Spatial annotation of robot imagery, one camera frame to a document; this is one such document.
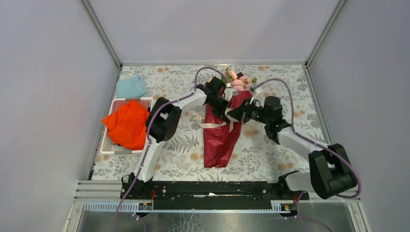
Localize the light blue cloth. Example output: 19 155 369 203
116 75 146 98

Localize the dark red wrapping paper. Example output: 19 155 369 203
203 105 242 168

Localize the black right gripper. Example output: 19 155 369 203
227 97 270 125

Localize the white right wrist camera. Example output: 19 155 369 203
250 90 261 103

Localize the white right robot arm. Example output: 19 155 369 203
225 97 362 199

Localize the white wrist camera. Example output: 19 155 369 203
224 88 238 102
250 90 261 103

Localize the cream ribbon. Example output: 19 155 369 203
179 91 261 131

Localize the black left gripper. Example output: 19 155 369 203
205 95 230 122

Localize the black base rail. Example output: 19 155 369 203
120 177 309 210

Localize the orange cloth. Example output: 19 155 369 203
102 99 149 150

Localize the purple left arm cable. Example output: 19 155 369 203
110 66 225 232

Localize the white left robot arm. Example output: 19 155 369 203
131 77 238 199

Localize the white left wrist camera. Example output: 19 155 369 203
224 88 238 102

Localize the white perforated plastic basket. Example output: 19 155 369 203
100 97 154 155

